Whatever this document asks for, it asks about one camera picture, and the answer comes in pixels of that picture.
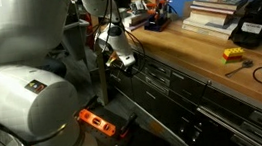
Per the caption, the shiny plastic packet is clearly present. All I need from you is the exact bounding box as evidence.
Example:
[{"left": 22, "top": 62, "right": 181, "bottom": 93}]
[{"left": 127, "top": 0, "right": 150, "bottom": 16}]

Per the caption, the small metal wrench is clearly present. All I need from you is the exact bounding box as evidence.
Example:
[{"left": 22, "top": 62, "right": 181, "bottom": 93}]
[{"left": 223, "top": 59, "right": 256, "bottom": 79}]

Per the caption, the red hex key set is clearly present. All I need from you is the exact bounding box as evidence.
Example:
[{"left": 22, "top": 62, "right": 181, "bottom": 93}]
[{"left": 140, "top": 0, "right": 176, "bottom": 34}]

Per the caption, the silver drawer handle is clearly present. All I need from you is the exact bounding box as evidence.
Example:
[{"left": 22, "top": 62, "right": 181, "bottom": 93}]
[{"left": 144, "top": 59, "right": 173, "bottom": 80}]

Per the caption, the orange spirit level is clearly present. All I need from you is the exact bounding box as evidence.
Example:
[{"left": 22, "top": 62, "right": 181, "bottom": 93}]
[{"left": 76, "top": 104, "right": 119, "bottom": 142}]

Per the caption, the yellow red green brick stack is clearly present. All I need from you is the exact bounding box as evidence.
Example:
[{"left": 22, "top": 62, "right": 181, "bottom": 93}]
[{"left": 221, "top": 45, "right": 246, "bottom": 65}]

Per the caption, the white box stack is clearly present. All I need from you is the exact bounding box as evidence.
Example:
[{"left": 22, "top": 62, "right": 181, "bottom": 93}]
[{"left": 122, "top": 9, "right": 154, "bottom": 33}]

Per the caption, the stack of books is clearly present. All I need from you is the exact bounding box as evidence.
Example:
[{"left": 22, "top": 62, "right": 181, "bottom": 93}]
[{"left": 177, "top": 0, "right": 254, "bottom": 46}]

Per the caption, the black drawer cabinet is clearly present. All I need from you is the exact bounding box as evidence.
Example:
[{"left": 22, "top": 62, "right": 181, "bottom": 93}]
[
  {"left": 159, "top": 75, "right": 262, "bottom": 146},
  {"left": 107, "top": 45, "right": 214, "bottom": 146}
]

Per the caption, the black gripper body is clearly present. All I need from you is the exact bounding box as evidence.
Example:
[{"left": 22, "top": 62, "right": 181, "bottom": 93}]
[{"left": 120, "top": 53, "right": 139, "bottom": 72}]

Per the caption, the grey trash bin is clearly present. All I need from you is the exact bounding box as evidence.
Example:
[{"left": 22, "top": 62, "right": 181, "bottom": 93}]
[{"left": 60, "top": 17, "right": 95, "bottom": 63}]

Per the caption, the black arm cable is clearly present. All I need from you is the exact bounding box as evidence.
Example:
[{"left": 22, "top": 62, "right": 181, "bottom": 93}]
[{"left": 86, "top": 0, "right": 149, "bottom": 81}]

